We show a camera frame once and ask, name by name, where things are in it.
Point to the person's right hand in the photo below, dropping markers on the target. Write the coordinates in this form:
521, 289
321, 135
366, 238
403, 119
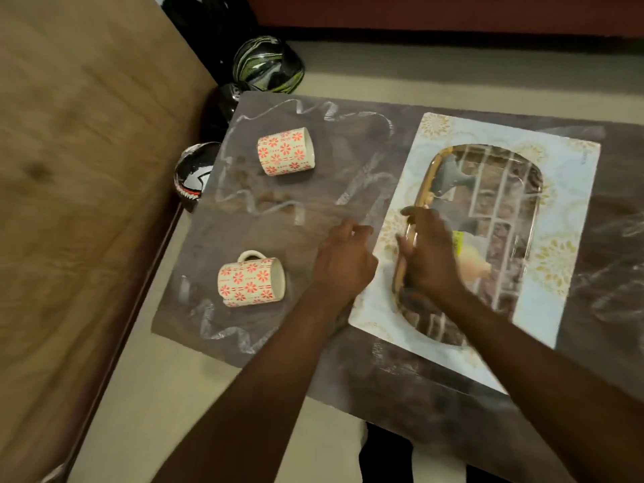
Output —
432, 256

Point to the person's left hand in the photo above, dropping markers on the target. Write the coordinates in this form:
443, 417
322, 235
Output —
344, 266

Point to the person's left fingers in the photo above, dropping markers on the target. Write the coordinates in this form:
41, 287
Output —
352, 230

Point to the person's right fingers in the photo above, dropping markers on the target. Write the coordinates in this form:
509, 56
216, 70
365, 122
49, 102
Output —
410, 246

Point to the brick print tray wooden rim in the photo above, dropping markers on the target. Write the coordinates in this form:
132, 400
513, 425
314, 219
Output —
503, 206

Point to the person's left forearm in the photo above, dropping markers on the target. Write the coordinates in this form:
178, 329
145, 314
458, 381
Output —
261, 392

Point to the person's right forearm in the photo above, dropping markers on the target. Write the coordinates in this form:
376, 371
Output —
543, 392

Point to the clear plastic table cover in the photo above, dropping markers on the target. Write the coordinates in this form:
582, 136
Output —
302, 216

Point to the pale floral placemat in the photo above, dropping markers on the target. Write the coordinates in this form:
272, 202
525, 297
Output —
568, 236

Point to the black helmet with white teeth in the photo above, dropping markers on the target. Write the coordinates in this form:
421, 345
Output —
193, 173

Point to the plain black helmet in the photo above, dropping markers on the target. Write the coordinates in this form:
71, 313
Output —
221, 110

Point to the green black marbled helmet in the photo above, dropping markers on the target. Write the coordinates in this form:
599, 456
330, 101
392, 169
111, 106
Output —
266, 65

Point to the person's black trousers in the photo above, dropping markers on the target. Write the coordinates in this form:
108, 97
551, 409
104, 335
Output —
387, 457

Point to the dark red wooden furniture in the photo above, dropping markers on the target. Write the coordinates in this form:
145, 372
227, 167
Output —
442, 12

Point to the black bag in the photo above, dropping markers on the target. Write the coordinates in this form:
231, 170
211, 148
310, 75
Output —
211, 30

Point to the light wooden board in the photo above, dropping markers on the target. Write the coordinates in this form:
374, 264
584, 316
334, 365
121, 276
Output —
75, 221

